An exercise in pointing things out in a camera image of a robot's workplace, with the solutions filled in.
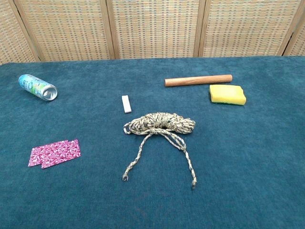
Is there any woven folding screen panel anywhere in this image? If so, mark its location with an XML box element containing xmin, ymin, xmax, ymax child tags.
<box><xmin>194</xmin><ymin>0</ymin><xmax>305</xmax><ymax>58</ymax></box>
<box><xmin>283</xmin><ymin>14</ymin><xmax>305</xmax><ymax>57</ymax></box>
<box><xmin>0</xmin><ymin>0</ymin><xmax>40</xmax><ymax>65</ymax></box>
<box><xmin>100</xmin><ymin>0</ymin><xmax>207</xmax><ymax>60</ymax></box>
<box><xmin>8</xmin><ymin>0</ymin><xmax>117</xmax><ymax>62</ymax></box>

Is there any small white block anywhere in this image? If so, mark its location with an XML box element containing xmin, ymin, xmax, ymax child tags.
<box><xmin>122</xmin><ymin>95</ymin><xmax>132</xmax><ymax>114</ymax></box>

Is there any blue table cloth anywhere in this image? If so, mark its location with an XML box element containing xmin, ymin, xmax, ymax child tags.
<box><xmin>0</xmin><ymin>56</ymin><xmax>305</xmax><ymax>229</ymax></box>

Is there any beige braided rope bundle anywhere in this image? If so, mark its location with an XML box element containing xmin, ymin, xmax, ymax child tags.
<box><xmin>122</xmin><ymin>112</ymin><xmax>198</xmax><ymax>190</ymax></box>

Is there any yellow sponge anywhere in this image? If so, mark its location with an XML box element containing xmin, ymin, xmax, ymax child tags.
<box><xmin>209</xmin><ymin>84</ymin><xmax>247</xmax><ymax>106</ymax></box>

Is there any brown wooden stick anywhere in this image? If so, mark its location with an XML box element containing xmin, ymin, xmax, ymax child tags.
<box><xmin>164</xmin><ymin>74</ymin><xmax>233</xmax><ymax>88</ymax></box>

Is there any pink patterned card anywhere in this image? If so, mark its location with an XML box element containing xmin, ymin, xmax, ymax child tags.
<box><xmin>28</xmin><ymin>140</ymin><xmax>72</xmax><ymax>167</ymax></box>
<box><xmin>41</xmin><ymin>139</ymin><xmax>81</xmax><ymax>169</ymax></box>

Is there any light blue drink can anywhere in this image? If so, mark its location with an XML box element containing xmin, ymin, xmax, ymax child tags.
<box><xmin>18</xmin><ymin>73</ymin><xmax>58</xmax><ymax>102</ymax></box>

